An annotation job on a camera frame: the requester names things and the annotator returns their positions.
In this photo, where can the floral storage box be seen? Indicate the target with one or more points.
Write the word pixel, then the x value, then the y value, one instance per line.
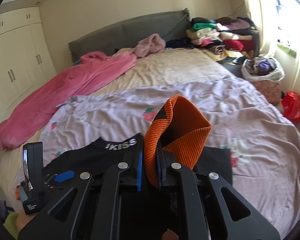
pixel 270 89

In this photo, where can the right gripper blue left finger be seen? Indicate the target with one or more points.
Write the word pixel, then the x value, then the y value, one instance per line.
pixel 134 158

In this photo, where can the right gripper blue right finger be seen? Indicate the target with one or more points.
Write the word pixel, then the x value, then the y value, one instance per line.
pixel 164 161

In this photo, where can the pile of folded clothes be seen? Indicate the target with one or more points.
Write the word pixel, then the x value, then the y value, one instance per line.
pixel 225 40

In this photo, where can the dark navy garment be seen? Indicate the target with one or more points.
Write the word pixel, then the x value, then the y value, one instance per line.
pixel 180 43

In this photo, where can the lilac strawberry print duvet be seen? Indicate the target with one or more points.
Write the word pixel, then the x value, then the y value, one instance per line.
pixel 264 146

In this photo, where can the black orange IKISS sweater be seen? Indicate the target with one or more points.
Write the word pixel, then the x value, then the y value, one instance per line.
pixel 178 126

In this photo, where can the pink fleece blanket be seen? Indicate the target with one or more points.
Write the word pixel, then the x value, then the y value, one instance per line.
pixel 95 71

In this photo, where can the cream wardrobe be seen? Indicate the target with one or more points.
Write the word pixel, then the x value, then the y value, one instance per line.
pixel 25 61

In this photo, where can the dusty pink fluffy garment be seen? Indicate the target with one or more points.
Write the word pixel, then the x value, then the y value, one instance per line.
pixel 150 45

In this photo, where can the left hand red nails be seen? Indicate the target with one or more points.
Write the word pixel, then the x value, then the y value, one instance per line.
pixel 23 219

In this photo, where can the grey padded headboard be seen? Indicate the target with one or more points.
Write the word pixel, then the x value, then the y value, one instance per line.
pixel 170 25

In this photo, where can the red plastic bag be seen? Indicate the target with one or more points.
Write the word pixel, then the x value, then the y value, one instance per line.
pixel 291 106

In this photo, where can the white bag of clothes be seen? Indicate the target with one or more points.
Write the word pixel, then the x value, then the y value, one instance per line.
pixel 262 68

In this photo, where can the cream bed sheet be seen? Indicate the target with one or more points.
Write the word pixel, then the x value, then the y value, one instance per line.
pixel 162 69

